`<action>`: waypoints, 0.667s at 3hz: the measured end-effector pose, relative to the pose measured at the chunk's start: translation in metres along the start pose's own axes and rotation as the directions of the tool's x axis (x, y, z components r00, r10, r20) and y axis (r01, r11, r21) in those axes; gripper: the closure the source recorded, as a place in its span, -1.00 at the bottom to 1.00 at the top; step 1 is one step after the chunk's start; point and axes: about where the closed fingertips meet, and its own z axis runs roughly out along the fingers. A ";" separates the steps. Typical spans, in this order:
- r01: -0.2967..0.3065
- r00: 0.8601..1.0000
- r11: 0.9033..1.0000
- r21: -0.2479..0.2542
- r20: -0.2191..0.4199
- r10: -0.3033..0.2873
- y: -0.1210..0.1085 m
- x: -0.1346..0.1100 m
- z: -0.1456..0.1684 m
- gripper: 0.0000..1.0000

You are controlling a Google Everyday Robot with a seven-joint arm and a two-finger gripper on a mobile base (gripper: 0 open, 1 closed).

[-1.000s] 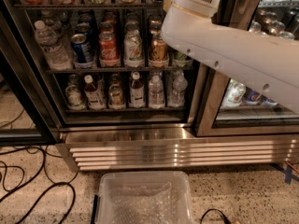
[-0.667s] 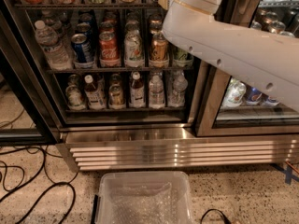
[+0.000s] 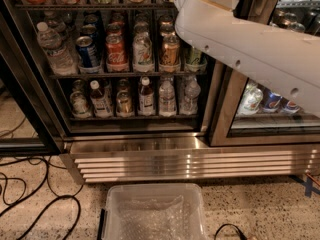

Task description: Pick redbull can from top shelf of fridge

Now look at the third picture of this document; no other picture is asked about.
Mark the red coca cola can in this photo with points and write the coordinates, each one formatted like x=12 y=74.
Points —
x=117 y=58

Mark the blue pepsi can behind glass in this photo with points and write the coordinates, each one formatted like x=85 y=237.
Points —
x=270 y=101

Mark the clear plastic bin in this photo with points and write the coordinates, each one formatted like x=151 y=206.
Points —
x=169 y=211

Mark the white cap juice bottle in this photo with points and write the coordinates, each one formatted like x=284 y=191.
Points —
x=101 y=102

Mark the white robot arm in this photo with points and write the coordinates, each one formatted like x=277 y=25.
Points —
x=284 y=61

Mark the white green 7up can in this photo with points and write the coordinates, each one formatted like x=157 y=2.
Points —
x=142 y=54

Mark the right glass fridge door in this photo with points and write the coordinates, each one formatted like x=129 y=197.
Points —
x=231 y=128

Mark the clear water bottle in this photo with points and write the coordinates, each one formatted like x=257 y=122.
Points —
x=56 y=51

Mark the open left fridge door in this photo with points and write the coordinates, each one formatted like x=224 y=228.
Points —
x=19 y=83

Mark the gold soda can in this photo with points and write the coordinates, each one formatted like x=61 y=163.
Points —
x=170 y=54

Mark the white green can behind glass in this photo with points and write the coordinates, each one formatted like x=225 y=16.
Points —
x=251 y=99

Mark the right small water bottle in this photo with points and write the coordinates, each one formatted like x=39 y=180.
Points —
x=189 y=98

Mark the dark tea bottle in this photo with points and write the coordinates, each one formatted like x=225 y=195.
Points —
x=146 y=97

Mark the stainless steel fridge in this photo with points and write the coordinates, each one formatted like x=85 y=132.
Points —
x=139 y=148

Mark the blue floor tape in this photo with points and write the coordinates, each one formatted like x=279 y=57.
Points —
x=308 y=185

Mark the small water bottle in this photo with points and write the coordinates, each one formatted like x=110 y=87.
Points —
x=167 y=101
x=189 y=98

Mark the green soda can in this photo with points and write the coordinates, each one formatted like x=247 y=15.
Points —
x=195 y=60

